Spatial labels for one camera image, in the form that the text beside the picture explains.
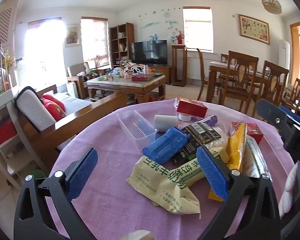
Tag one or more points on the framed flower painting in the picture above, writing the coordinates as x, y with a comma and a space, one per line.
253, 28

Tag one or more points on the white paper roll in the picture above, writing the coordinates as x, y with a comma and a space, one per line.
165, 123

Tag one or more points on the red tray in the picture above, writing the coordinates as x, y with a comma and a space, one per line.
140, 78

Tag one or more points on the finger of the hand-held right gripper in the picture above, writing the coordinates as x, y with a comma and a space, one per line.
291, 113
272, 115

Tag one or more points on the wooden dining chair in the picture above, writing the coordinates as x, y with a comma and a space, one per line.
272, 85
237, 80
296, 92
224, 58
202, 75

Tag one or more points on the red cushion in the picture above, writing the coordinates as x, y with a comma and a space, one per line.
55, 101
53, 112

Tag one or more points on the person's right hand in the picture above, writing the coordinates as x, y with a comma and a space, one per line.
290, 190

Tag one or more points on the pink tablecloth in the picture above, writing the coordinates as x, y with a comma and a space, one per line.
110, 205

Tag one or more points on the blue ribbed packet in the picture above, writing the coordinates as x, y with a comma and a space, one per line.
165, 145

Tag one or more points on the black printed box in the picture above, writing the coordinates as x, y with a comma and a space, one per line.
202, 132

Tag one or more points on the flat screen television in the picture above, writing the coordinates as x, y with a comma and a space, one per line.
150, 52

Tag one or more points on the silver foil packet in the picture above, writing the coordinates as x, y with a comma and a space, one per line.
255, 160

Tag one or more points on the green round object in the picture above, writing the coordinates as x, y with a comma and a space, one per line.
37, 175

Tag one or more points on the wooden coffee table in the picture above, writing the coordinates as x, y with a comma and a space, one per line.
125, 85

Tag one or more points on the pile of plush toys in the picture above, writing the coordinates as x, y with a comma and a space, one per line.
88, 73

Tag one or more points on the plain red box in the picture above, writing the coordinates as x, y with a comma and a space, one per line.
191, 107

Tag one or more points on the white paper bag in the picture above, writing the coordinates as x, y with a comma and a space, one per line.
71, 90

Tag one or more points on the yellow packet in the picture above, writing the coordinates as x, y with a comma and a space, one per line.
236, 147

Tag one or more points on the clear plastic container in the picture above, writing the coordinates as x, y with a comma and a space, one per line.
137, 130

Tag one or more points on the purple plastic wrapper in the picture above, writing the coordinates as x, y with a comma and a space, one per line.
211, 120

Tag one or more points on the white round cap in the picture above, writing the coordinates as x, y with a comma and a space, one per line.
184, 117

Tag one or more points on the white radiator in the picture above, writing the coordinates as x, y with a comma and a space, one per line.
195, 67

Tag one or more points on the cream bag with green print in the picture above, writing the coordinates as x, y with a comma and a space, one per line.
162, 187

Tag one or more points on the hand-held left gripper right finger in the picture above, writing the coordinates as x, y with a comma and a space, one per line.
212, 175

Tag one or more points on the red storage box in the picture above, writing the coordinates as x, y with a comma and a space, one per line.
3, 132

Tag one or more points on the wooden armchair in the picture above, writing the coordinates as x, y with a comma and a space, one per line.
75, 72

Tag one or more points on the white standing air conditioner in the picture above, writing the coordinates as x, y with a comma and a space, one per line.
284, 55

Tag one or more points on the wooden sofa with white cushions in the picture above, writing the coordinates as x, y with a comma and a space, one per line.
77, 105

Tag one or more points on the wooden television stand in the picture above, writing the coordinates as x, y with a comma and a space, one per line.
166, 73

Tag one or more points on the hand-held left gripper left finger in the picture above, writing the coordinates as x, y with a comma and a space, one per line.
82, 172

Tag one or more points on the red cartoon print box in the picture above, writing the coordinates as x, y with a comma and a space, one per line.
253, 132

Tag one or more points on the wooden bookshelf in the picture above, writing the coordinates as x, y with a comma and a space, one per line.
121, 45

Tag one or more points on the red flower vase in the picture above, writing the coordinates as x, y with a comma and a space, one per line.
180, 38

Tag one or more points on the tall wooden plant stand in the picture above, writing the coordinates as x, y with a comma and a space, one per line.
179, 65

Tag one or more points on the white shelf unit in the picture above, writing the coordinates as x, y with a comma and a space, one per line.
5, 110

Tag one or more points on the framed sunflower painting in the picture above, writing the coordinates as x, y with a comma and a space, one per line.
72, 36

